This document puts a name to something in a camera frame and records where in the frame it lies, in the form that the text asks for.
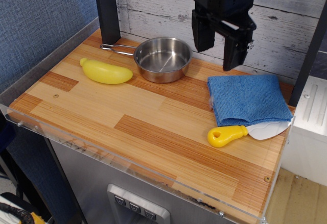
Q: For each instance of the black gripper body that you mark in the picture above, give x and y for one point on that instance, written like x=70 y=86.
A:
x=228 y=17

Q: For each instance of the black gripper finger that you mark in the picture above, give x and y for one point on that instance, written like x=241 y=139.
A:
x=235 y=52
x=204 y=36

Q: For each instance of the yellow handled white toy knife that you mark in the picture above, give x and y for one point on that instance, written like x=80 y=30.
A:
x=221 y=136

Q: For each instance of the stainless steel pot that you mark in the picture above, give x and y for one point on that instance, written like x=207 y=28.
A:
x=159 y=60

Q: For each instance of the blue folded cloth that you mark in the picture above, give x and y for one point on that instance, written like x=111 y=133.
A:
x=247 y=100

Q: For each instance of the yellow plastic banana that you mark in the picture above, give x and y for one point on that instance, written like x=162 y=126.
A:
x=105 y=73

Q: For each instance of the white side counter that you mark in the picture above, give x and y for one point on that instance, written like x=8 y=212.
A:
x=305 y=152

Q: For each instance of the clear acrylic front guard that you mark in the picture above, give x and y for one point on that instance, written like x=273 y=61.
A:
x=168 y=159

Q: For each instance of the stainless steel cabinet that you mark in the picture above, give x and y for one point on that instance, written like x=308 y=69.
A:
x=89 y=178

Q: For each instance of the silver button control panel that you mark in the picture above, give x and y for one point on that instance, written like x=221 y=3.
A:
x=131 y=208

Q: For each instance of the yellow black object bottom left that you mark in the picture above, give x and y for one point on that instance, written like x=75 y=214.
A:
x=23 y=216

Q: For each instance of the black right vertical post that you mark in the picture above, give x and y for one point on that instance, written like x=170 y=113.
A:
x=309 y=59

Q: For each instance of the black vertical post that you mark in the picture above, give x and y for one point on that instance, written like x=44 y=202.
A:
x=109 y=21
x=309 y=59

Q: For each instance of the black left vertical post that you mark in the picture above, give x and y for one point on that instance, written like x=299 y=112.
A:
x=109 y=21

